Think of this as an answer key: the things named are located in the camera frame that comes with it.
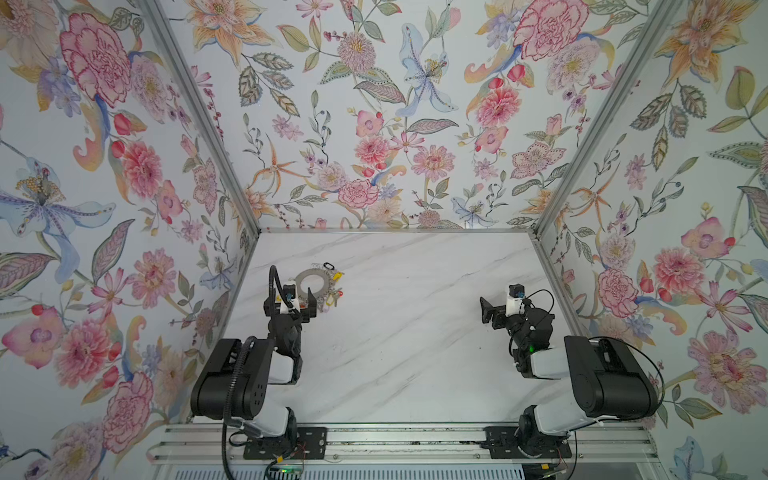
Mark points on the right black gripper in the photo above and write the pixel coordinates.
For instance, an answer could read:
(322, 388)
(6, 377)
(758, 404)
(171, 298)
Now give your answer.
(502, 315)

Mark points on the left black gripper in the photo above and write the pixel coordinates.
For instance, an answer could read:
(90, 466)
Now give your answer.
(289, 312)

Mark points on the round steel key organizer disc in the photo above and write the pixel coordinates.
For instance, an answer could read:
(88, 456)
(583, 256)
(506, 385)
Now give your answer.
(321, 282)

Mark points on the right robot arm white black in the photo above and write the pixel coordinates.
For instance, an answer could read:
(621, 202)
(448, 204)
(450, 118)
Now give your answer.
(602, 378)

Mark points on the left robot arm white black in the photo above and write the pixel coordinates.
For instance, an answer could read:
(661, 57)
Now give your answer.
(233, 385)

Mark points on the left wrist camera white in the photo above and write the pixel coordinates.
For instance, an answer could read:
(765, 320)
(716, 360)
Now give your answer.
(288, 303)

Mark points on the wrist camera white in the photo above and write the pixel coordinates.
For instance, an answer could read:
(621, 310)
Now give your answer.
(515, 300)
(288, 303)

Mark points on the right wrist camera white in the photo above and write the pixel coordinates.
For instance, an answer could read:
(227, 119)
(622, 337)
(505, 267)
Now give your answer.
(515, 300)

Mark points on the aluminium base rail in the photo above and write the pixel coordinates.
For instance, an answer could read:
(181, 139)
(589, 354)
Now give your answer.
(415, 443)

